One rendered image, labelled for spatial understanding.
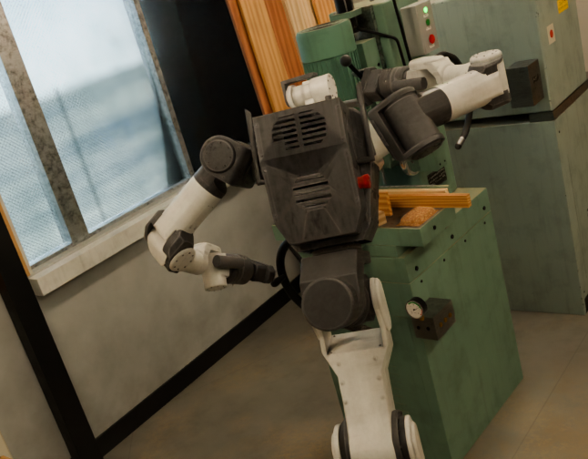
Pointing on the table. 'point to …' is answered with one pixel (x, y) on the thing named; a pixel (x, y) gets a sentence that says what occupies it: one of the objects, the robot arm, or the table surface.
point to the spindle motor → (330, 54)
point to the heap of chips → (416, 217)
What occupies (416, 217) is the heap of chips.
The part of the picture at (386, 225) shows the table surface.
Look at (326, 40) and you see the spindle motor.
